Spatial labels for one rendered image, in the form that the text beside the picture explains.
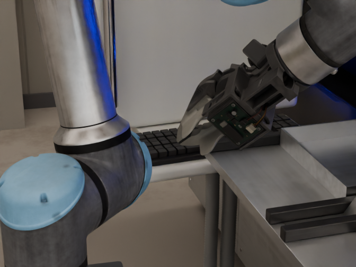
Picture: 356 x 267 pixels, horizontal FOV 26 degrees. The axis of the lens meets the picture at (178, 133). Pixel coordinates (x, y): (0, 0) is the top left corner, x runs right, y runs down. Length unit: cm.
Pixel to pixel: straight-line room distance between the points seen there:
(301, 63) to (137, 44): 83
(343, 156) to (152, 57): 50
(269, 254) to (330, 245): 119
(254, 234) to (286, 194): 115
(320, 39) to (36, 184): 41
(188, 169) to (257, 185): 28
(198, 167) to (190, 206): 155
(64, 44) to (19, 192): 22
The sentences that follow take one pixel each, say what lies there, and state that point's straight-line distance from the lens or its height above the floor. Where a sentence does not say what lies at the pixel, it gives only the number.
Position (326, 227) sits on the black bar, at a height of 90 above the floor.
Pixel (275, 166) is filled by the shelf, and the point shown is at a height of 88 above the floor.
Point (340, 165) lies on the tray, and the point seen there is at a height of 88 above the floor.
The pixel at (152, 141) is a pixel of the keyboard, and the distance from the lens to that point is 162.
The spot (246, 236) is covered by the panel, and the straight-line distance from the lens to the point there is 252.
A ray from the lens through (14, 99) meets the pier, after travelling 389.
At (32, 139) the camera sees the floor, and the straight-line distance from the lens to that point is 381.
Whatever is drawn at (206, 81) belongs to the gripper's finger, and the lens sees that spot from 100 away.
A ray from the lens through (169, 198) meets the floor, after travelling 318.
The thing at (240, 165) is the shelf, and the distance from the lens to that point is 139.
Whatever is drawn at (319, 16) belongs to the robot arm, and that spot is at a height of 125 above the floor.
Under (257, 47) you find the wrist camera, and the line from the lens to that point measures 101.
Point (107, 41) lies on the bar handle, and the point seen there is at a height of 103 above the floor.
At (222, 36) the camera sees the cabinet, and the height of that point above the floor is 100.
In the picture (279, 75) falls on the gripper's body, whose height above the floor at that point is 118.
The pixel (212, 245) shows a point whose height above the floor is 39.
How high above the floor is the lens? 147
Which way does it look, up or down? 23 degrees down
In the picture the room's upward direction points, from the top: straight up
